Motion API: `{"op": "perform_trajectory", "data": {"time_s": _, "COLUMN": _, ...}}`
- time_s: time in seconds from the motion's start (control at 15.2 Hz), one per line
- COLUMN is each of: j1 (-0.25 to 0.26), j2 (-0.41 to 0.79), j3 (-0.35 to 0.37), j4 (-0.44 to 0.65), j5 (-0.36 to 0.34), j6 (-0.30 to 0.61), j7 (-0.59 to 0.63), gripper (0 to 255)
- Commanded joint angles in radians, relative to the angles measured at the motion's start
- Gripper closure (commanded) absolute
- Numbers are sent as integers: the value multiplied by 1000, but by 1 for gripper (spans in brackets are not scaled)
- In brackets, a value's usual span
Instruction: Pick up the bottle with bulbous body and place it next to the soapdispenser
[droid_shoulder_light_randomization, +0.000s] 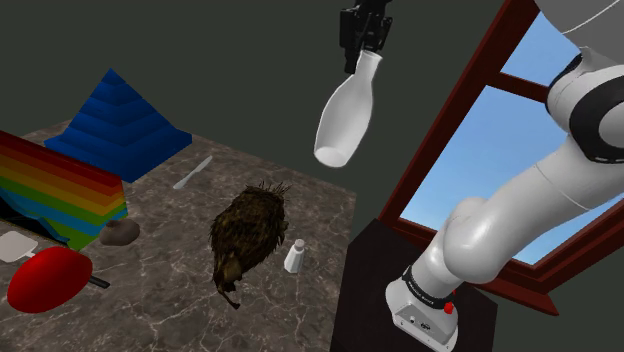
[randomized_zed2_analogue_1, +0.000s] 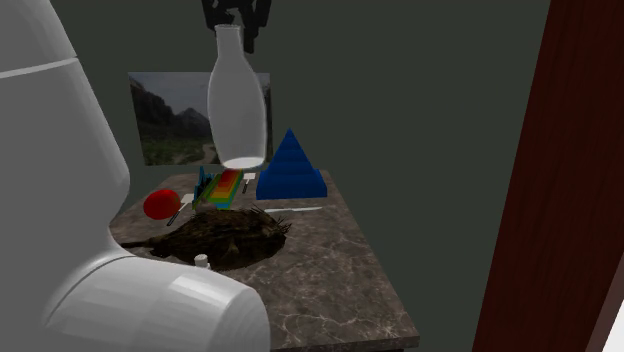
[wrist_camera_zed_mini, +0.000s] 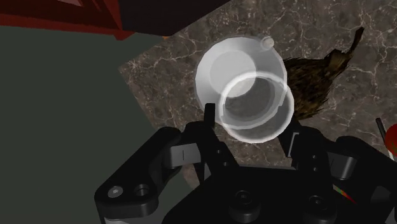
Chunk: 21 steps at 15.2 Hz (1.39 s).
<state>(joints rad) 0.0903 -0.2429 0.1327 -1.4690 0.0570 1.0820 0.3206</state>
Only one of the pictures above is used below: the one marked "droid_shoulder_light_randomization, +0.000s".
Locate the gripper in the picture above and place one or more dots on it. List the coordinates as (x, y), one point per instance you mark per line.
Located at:
(364, 25)

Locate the white bottle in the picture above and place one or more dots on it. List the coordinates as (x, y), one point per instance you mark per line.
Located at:
(347, 112)

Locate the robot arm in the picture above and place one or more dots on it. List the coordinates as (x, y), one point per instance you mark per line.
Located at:
(492, 234)

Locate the red-framed window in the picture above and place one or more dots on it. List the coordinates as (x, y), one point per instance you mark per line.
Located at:
(492, 146)

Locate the silver knife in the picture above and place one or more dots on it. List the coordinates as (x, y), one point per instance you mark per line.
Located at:
(193, 173)

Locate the brown shaggy bird figure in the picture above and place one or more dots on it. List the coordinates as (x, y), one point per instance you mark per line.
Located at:
(246, 234)

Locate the white salt shaker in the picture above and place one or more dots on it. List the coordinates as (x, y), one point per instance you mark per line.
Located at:
(294, 257)

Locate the dark robot stand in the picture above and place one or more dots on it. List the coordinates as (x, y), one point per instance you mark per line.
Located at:
(370, 292)

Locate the blue stepped pyramid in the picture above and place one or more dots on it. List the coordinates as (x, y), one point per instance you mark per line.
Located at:
(117, 126)

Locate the brown stone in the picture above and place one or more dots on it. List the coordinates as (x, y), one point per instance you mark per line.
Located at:
(119, 232)

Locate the rainbow striped block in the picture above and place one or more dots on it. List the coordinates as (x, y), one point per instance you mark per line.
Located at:
(63, 195)

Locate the red oval object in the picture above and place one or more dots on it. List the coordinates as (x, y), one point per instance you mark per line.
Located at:
(48, 279)

